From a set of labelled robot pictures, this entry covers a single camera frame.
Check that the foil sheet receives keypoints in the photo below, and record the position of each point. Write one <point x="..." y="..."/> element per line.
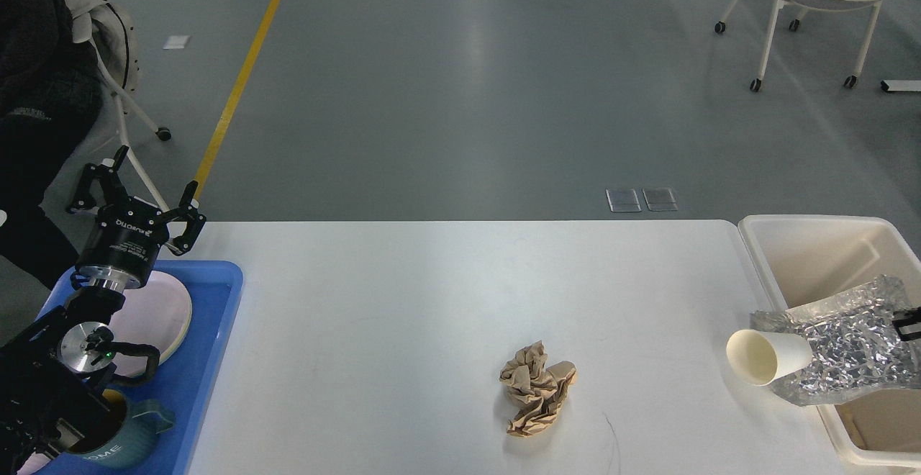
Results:
<point x="856" y="350"/>

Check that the brown paper ball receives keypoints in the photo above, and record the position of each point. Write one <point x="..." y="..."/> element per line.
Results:
<point x="537" y="391"/>

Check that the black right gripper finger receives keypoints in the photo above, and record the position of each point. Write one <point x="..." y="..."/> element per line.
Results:
<point x="907" y="324"/>

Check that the white plastic bin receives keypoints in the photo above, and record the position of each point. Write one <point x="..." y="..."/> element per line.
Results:
<point x="806" y="258"/>

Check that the white paper cup upright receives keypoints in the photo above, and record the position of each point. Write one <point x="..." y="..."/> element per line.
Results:
<point x="760" y="358"/>

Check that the teal green mug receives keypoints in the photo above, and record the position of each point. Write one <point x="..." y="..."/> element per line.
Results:
<point x="128" y="435"/>

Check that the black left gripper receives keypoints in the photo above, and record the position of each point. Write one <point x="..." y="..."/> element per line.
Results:
<point x="128" y="235"/>

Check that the pink ribbed cup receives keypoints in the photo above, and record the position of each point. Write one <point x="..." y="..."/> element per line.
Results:
<point x="33" y="464"/>

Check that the beige jacket on chair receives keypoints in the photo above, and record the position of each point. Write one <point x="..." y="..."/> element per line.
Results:
<point x="113" y="31"/>

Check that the blue plastic tray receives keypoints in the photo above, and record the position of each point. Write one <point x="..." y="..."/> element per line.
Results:
<point x="184" y="383"/>

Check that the pink plate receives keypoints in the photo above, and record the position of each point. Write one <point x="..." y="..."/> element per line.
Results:
<point x="136" y="322"/>

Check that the white chair left background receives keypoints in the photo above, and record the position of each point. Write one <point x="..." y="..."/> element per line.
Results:
<point x="124" y="104"/>

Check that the person in dark clothes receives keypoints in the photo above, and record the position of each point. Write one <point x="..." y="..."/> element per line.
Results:
<point x="51" y="97"/>

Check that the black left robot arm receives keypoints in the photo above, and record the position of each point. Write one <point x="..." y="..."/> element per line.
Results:
<point x="55" y="371"/>

